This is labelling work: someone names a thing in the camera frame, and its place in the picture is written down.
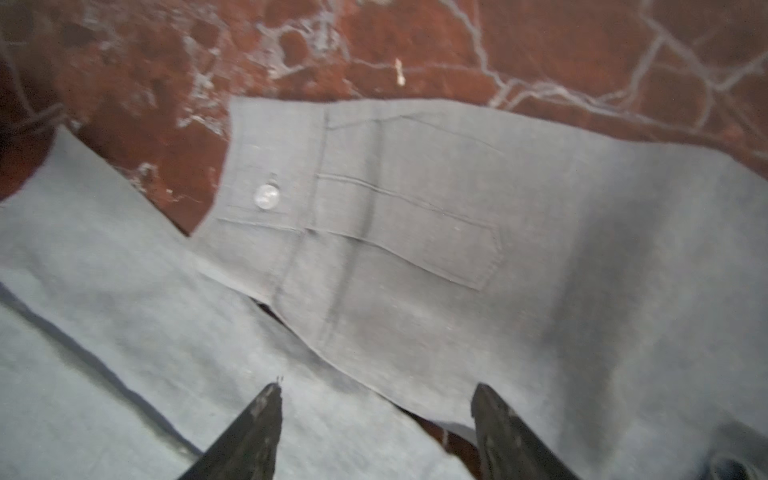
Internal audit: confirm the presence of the grey long sleeve shirt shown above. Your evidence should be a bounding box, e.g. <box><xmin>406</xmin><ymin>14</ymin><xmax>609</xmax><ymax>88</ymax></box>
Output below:
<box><xmin>1</xmin><ymin>97</ymin><xmax>767</xmax><ymax>479</ymax></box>

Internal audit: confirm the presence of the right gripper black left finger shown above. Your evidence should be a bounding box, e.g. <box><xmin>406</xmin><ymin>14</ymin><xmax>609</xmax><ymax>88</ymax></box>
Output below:
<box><xmin>179</xmin><ymin>382</ymin><xmax>283</xmax><ymax>480</ymax></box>

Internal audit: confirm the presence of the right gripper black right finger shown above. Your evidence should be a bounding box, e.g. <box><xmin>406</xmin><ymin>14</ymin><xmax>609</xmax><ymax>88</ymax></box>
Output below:
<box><xmin>471</xmin><ymin>383</ymin><xmax>578</xmax><ymax>480</ymax></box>

